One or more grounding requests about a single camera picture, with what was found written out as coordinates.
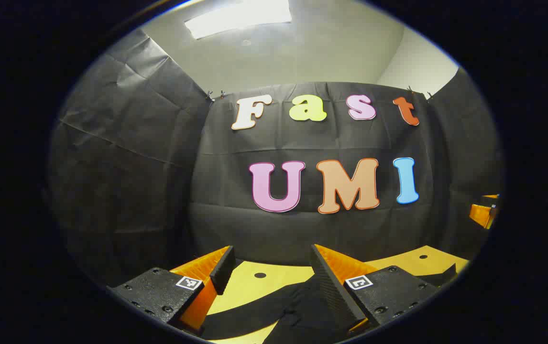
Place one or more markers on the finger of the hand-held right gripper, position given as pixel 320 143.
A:
pixel 491 196
pixel 482 215

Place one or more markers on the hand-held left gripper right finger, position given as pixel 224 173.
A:
pixel 331 291

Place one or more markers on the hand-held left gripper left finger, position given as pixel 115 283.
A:
pixel 224 270

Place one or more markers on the black buttoned garment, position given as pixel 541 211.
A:
pixel 298 315

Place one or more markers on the black backdrop cloth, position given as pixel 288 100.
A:
pixel 159 191

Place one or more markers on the white ceiling light panel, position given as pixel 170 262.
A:
pixel 240 19

